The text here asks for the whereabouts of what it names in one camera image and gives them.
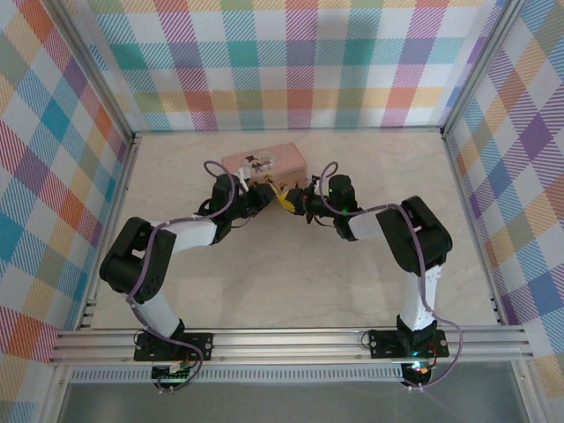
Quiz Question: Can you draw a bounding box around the pink tin box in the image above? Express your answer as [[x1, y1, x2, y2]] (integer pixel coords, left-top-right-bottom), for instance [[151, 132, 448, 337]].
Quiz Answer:
[[219, 141, 309, 195]]

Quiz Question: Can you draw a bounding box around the aluminium frame side rail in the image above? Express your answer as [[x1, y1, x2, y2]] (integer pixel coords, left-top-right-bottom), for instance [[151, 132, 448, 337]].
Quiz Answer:
[[77, 131, 142, 331], [440, 130, 508, 325]]

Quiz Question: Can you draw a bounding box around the wide aluminium mounting rail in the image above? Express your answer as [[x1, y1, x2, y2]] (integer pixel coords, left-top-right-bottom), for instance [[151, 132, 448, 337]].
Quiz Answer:
[[48, 324, 534, 366]]

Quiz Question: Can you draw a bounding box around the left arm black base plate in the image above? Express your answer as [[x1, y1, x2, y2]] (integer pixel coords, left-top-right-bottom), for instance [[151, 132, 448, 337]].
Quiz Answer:
[[133, 332, 215, 363]]

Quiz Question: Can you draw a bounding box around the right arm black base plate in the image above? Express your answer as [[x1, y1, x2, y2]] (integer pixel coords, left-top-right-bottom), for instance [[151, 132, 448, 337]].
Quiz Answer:
[[367, 328, 449, 359]]

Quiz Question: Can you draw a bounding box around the slotted grey cable duct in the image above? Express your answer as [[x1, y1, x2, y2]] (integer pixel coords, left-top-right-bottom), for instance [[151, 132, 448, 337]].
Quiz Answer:
[[70, 368, 404, 383]]

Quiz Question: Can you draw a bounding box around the aluminium frame corner post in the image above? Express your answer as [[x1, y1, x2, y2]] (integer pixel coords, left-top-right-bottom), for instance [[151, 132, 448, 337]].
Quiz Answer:
[[438, 0, 528, 137], [46, 0, 137, 142]]

